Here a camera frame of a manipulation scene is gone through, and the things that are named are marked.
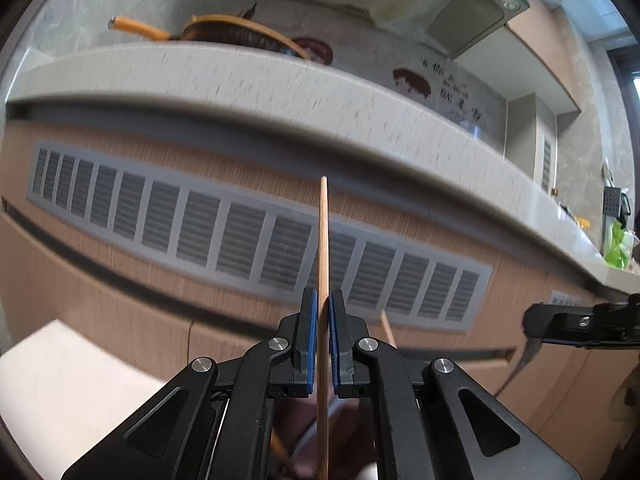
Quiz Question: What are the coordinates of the wooden chopstick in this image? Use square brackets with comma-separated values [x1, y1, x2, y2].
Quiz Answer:
[316, 177, 330, 480]
[380, 311, 397, 348]

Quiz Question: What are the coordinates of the wooden spoon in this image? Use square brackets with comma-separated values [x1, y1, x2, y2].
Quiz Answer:
[270, 430, 291, 468]

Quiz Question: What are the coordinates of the small grey vent grille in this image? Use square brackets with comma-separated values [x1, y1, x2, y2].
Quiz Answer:
[549, 289, 592, 307]

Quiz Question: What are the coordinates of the maroon plastic utensil holder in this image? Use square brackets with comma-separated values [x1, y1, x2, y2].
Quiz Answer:
[269, 398, 381, 480]

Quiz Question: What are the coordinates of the green bag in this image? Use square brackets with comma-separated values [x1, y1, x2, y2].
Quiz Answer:
[603, 220, 639, 270]

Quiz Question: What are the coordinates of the long grey vent grille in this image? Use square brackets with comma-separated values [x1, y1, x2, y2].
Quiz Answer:
[26, 141, 492, 332]

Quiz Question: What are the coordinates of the cream fringed tablecloth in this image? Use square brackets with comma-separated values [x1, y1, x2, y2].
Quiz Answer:
[1, 320, 165, 479]

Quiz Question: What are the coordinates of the cartoon wall sticker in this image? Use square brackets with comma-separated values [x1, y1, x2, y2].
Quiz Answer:
[293, 36, 483, 139]

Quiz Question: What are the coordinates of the yellow-handled frying pan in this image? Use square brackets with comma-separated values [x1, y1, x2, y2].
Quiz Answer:
[107, 6, 311, 61]

